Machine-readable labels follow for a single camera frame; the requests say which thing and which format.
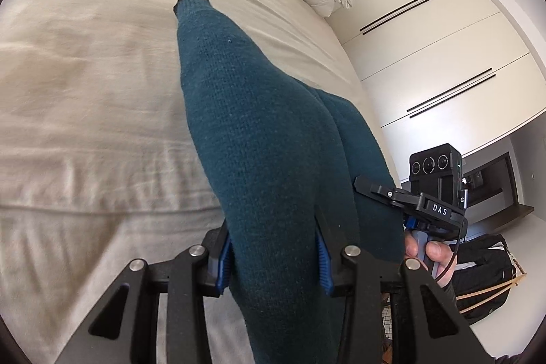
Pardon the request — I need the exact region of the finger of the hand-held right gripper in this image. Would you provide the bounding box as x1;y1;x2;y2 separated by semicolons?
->
353;175;421;215

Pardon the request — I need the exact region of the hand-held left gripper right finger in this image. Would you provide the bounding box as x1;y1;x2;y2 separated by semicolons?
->
313;214;498;364

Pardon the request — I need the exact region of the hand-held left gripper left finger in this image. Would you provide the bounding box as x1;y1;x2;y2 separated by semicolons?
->
53;219;235;364

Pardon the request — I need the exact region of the teal knit sweater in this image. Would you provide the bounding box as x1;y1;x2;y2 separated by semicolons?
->
173;0;406;364

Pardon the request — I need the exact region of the person's right hand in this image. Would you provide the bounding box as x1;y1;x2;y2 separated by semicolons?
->
403;232;459;288

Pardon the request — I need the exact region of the black backpack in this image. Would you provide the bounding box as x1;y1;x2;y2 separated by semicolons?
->
450;234;521;324

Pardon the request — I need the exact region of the dark wooden desk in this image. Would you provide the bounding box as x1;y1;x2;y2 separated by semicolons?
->
463;153;534;228

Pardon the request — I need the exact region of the thin wooden stick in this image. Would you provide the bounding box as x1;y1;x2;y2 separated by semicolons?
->
458;288;515;312
456;274;528;302

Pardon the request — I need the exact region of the white wardrobe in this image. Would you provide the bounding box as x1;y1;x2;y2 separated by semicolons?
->
328;0;546;160

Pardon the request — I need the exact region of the bed with beige sheet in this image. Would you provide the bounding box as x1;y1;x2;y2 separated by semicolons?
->
0;0;404;364

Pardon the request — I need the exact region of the black wardrobe handle strip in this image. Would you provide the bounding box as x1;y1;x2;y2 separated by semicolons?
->
409;74;498;119
359;0;431;32
406;68;492;112
362;0;435;35

